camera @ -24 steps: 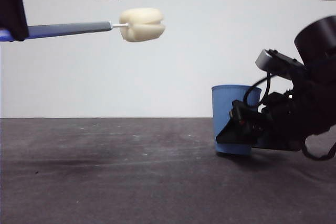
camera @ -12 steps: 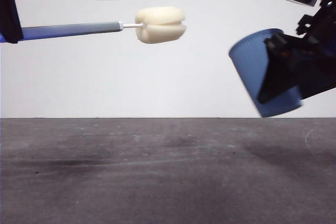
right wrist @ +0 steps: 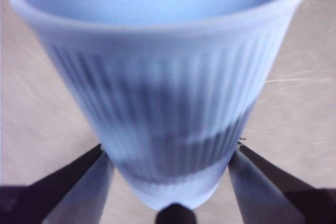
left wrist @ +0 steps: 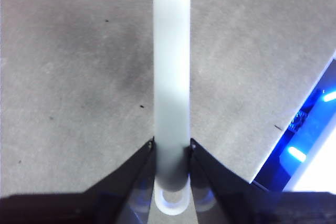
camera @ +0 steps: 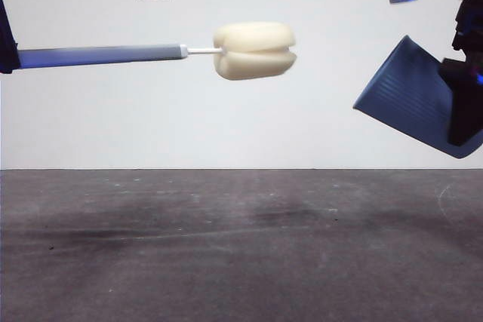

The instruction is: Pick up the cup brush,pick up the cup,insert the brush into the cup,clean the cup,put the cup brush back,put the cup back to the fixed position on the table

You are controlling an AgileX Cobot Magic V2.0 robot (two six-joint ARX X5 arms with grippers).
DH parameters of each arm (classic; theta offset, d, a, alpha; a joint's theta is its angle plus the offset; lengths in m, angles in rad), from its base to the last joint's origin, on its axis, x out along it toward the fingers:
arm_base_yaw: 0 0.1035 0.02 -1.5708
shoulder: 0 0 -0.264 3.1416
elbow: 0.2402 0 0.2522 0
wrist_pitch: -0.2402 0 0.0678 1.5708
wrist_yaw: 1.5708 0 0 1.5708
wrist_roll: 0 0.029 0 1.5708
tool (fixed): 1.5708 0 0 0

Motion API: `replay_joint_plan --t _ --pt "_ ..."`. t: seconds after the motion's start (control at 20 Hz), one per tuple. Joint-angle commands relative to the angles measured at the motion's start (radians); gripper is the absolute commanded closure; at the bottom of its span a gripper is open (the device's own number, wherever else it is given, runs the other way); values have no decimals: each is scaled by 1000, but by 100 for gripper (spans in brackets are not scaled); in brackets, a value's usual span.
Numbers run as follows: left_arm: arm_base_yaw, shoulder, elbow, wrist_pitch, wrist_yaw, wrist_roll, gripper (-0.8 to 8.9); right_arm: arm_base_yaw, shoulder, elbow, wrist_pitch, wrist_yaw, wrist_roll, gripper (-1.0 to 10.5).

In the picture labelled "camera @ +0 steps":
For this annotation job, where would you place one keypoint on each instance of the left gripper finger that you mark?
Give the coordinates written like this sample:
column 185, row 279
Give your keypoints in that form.
column 8, row 46

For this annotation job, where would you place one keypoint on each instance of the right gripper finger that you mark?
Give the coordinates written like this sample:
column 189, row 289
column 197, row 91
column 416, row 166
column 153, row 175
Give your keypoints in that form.
column 464, row 103

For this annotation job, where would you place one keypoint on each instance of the blue ribbed plastic cup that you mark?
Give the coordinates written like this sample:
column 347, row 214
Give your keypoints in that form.
column 400, row 88

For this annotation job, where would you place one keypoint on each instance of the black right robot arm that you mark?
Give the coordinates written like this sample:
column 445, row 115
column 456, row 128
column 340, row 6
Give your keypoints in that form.
column 471, row 16

